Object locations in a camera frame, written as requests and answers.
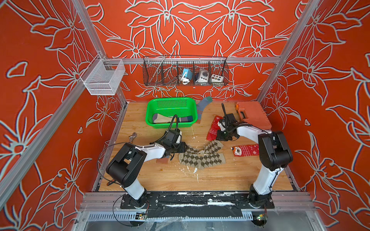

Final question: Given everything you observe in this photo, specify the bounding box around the brown argyle sock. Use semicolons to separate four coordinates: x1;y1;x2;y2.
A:
179;153;226;169
184;140;224;155

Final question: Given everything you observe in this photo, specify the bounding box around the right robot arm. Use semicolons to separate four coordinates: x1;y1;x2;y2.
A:
216;104;293;208

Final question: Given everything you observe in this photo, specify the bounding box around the white dotted box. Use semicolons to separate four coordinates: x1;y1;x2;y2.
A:
211;74;224;86

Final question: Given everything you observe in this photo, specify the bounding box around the orange adjustable wrench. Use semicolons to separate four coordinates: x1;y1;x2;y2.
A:
129;132;137;143

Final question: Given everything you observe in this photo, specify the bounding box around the white power adapter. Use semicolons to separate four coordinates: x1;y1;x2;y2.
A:
195;69;209;83

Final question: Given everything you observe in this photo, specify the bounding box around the clear acrylic wall bin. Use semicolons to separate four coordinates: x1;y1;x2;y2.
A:
81;60;126;96

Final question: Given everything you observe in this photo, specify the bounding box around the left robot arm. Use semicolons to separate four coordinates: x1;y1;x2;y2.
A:
106;115;188;207

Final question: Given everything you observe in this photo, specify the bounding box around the cream purple striped sock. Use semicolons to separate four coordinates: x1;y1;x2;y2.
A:
152;114;193;124

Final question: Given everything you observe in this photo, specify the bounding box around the green plastic basket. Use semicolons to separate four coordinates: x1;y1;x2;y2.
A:
145;97;198;129

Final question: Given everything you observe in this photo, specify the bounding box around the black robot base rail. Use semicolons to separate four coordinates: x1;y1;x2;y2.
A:
117;191;275;219

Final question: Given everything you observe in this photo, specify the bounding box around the orange tool case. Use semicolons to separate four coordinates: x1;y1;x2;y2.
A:
235;101;272;130

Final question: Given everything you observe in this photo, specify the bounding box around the blue white small box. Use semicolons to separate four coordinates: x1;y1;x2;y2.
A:
181;68;193;82

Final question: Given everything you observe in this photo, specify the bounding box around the red penguin christmas sock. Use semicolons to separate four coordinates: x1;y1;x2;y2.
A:
231;144;259;157

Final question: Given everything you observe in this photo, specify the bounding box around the red snowflake christmas sock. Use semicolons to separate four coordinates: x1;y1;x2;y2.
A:
206;116;223;141

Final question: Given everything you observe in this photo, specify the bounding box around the black wire wall basket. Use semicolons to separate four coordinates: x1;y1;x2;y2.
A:
143;55;229;87

